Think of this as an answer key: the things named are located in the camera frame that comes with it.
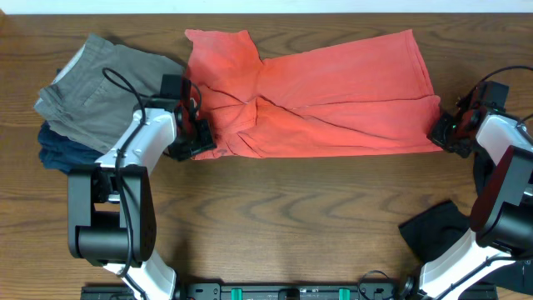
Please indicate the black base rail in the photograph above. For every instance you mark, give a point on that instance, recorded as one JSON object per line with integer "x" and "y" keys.
{"x": 215, "y": 291}

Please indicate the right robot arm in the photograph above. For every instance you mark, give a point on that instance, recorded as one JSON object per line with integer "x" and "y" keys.
{"x": 500, "y": 230}

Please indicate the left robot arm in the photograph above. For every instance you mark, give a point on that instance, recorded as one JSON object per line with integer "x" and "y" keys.
{"x": 111, "y": 217}

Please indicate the folded navy blue garment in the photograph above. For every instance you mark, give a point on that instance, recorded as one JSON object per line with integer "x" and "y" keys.
{"x": 62, "y": 154}

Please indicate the folded grey trousers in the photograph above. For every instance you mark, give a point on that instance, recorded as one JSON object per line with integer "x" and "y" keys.
{"x": 142, "y": 69}

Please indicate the red printed t-shirt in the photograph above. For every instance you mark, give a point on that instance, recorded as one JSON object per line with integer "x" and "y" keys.
{"x": 369, "y": 97}

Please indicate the black Sydrogen garment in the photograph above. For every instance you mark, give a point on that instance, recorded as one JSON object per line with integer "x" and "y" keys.
{"x": 432, "y": 232}

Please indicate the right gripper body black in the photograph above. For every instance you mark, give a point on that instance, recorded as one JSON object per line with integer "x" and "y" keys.
{"x": 448, "y": 135}

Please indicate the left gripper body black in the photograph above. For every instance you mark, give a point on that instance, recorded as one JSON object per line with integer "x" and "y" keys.
{"x": 200, "y": 136}

